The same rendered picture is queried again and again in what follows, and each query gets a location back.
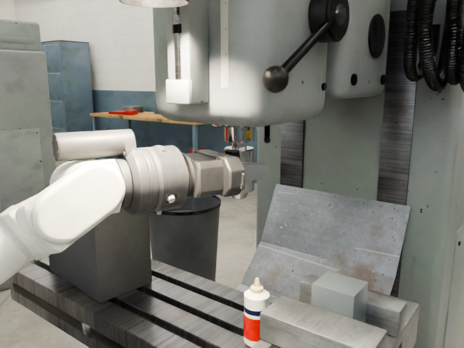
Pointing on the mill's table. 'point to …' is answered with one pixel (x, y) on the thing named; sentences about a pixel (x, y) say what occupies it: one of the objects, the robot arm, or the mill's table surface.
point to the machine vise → (375, 315)
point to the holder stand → (108, 257)
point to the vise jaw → (315, 328)
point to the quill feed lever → (322, 16)
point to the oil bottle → (253, 319)
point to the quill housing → (249, 65)
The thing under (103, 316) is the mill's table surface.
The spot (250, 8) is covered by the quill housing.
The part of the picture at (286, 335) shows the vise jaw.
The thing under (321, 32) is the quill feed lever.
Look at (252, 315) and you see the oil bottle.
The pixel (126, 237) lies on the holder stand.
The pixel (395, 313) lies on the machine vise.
